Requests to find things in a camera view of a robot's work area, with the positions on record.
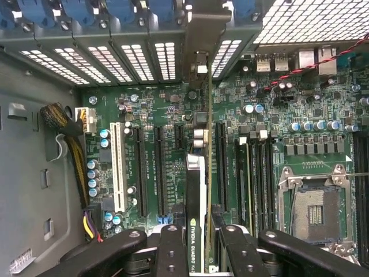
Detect black RAM slot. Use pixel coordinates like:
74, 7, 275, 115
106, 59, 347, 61
246, 135, 258, 231
267, 135, 278, 231
234, 136, 247, 231
257, 131, 268, 231
362, 131, 369, 260
353, 131, 363, 260

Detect long black expansion slot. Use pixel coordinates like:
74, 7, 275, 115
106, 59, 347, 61
153, 126, 168, 219
215, 121, 229, 214
133, 126, 148, 219

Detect CPU socket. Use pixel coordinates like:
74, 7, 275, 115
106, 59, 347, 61
276, 164, 357, 254

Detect white expansion slot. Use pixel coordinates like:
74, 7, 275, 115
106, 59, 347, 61
110, 122, 127, 214

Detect thin metal locking lever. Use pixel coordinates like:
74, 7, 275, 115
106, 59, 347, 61
288, 172, 369, 186

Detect green motherboard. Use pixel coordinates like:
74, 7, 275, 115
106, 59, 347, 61
82, 69, 369, 260

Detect white power connector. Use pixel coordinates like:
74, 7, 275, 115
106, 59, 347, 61
74, 106, 96, 137

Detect open black PC case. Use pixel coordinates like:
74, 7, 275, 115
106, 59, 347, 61
0, 0, 369, 277

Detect silver USB port block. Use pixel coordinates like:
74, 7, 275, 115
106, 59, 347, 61
273, 53, 290, 72
255, 53, 272, 73

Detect tall silver port block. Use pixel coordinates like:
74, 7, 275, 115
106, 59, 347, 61
298, 48, 318, 77
318, 47, 338, 76

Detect perforated slot cover plate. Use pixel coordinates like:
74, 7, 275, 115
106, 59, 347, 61
211, 20, 260, 81
0, 27, 92, 87
109, 25, 156, 84
71, 27, 134, 85
147, 24, 185, 83
33, 27, 113, 86

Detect blue card retention clip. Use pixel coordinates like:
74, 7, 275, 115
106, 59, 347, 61
0, 0, 18, 29
147, 0, 176, 25
17, 0, 57, 29
105, 0, 138, 27
61, 0, 97, 28
234, 0, 257, 23

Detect coloured power wires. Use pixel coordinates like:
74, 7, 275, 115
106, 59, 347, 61
82, 209, 104, 244

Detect yellow black braided power cable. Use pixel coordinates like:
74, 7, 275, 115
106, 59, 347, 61
39, 102, 91, 210

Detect red black twisted wire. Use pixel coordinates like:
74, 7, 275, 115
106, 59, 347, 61
262, 33, 369, 91

